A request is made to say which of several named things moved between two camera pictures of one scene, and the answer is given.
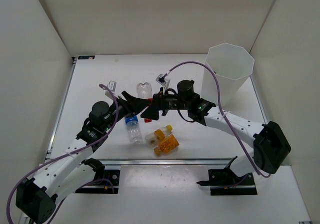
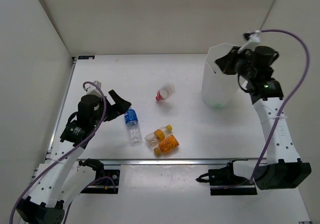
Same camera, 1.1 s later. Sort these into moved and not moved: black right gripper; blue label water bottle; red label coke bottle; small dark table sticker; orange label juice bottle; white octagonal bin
Moved: red label coke bottle; black right gripper
Not moved: orange label juice bottle; small dark table sticker; white octagonal bin; blue label water bottle
